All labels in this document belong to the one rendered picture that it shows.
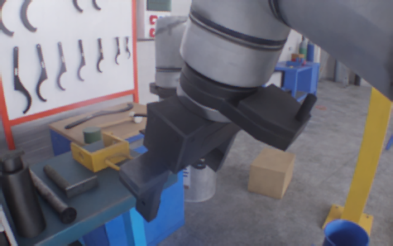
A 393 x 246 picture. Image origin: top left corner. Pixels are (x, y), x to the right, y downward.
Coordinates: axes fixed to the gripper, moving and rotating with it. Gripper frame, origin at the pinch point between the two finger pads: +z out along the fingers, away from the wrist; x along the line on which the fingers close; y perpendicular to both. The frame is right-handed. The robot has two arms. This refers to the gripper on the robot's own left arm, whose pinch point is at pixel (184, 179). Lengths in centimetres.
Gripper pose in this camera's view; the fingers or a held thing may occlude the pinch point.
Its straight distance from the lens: 36.0
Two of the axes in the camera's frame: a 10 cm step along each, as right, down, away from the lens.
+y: -7.2, -5.7, 4.0
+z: -2.4, 7.5, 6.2
